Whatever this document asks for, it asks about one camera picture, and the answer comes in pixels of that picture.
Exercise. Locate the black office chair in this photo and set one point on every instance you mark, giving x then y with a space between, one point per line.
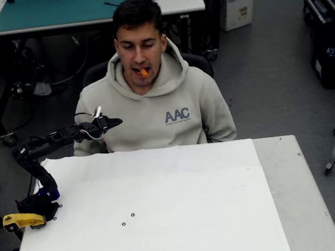
96 71

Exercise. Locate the orange food piece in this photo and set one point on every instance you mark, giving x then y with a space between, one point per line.
144 72

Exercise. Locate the white workbench with black frame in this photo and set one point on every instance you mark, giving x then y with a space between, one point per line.
178 1

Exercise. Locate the yellow clamp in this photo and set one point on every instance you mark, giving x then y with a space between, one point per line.
23 220

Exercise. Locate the white power adapter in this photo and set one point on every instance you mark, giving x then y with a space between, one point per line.
42 88

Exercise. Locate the person in beige hoodie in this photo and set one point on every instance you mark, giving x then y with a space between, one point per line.
154 118

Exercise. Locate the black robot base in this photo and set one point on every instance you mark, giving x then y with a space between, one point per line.
38 206

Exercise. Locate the white gripper camera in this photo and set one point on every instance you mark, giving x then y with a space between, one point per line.
97 111

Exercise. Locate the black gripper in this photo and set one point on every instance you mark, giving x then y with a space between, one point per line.
109 123

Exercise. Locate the black storage bin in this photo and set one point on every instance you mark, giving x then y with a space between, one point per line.
329 69

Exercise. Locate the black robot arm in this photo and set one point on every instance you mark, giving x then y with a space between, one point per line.
40 171

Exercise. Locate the white paper sheet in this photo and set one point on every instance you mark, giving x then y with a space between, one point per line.
162 192

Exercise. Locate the white cardboard box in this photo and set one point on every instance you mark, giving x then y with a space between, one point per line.
237 7

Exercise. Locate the green cutting mat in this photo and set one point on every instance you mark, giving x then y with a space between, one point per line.
68 7

